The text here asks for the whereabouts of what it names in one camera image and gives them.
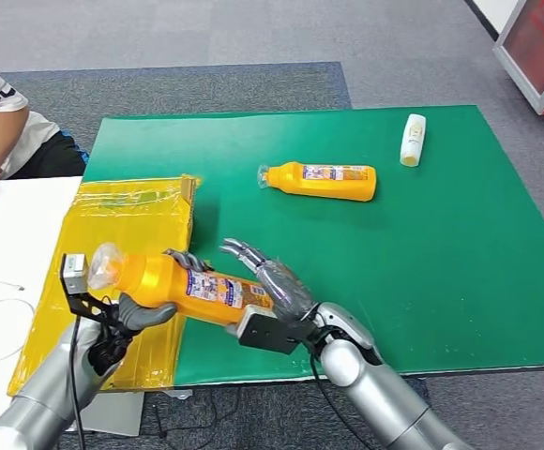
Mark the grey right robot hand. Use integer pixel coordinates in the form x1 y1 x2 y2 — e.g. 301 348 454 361
219 237 319 324

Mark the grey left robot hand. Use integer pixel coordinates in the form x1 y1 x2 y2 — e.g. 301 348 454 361
112 248 212 334

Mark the orange bottle with printed label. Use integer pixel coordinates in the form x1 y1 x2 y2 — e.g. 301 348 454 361
85 242 276 328
257 161 378 203

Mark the small white bottle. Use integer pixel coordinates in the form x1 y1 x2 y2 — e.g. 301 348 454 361
400 113 427 169

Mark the white table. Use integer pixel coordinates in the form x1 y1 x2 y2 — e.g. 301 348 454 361
0 176 193 438

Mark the person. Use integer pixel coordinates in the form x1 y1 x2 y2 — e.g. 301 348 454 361
0 55 91 204

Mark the yellow film-wrapped cardboard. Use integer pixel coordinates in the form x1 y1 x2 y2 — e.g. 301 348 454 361
7 174 203 397

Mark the green table mat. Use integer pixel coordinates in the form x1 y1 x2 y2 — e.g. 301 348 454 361
82 104 544 387

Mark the red and white cabinet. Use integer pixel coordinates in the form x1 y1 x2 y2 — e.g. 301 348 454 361
492 0 544 117

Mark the right wrist camera on black bracket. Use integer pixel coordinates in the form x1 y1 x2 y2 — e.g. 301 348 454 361
235 303 323 357

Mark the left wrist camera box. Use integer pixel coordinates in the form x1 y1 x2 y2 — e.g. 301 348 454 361
59 252 113 324

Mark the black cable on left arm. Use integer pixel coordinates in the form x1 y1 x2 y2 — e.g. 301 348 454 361
69 316 88 450

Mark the black floor cable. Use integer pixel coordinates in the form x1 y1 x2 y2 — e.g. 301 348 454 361
151 385 243 441

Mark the white cable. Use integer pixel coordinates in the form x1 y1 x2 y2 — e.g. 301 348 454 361
0 279 36 368

